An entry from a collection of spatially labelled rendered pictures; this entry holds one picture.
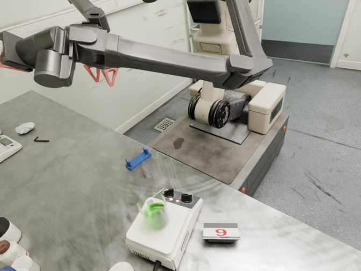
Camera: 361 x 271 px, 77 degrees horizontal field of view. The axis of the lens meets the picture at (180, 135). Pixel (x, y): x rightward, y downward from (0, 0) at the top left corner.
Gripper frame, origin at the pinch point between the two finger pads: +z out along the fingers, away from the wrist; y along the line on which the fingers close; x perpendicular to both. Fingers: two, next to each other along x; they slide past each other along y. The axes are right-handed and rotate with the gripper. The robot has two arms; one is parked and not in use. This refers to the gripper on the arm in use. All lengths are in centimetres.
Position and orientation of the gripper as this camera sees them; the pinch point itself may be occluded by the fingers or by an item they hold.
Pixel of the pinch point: (0, 63)
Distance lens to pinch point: 73.0
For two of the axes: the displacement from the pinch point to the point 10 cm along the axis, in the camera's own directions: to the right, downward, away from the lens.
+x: -1.6, -9.9, 0.5
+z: -9.4, 1.6, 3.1
